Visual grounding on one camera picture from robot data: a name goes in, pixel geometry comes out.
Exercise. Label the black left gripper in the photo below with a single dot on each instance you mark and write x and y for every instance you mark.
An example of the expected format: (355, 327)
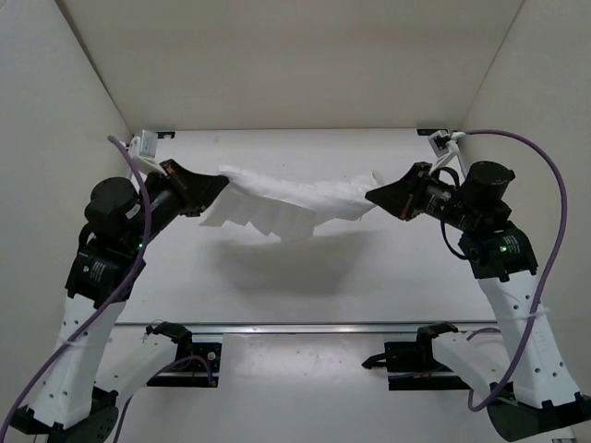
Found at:
(204, 186)

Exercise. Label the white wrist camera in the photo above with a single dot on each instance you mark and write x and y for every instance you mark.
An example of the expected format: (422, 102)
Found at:
(445, 147)
(142, 151)

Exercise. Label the aluminium table edge rail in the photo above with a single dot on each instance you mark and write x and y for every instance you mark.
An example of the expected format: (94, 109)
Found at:
(304, 328)

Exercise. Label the white pleated skirt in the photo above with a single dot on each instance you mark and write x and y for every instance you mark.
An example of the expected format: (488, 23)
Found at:
(287, 209)

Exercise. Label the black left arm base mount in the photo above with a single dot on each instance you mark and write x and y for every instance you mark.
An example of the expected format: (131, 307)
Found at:
(197, 361)

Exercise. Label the blue corner label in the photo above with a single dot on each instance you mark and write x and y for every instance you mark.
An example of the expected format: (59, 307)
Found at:
(427, 132)
(166, 134)

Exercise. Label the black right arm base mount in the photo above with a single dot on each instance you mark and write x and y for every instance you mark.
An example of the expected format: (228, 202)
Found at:
(411, 365)

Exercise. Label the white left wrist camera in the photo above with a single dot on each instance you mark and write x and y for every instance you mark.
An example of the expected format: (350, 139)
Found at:
(142, 151)

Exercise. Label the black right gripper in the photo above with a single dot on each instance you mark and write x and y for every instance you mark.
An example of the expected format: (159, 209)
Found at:
(400, 197)

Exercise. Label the blue left corner label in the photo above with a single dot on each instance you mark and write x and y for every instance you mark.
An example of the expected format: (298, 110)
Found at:
(166, 134)

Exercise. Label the blue right corner label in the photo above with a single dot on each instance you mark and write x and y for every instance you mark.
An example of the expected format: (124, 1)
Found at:
(427, 132)

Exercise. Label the right aluminium side rail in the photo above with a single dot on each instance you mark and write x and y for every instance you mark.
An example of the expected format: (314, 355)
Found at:
(487, 242)

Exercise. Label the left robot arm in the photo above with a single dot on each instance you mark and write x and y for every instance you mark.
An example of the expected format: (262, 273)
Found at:
(76, 403)

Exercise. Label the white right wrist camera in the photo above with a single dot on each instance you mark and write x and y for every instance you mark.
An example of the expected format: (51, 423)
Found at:
(445, 147)

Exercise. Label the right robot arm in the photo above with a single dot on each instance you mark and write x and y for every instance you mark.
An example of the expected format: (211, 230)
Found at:
(533, 394)

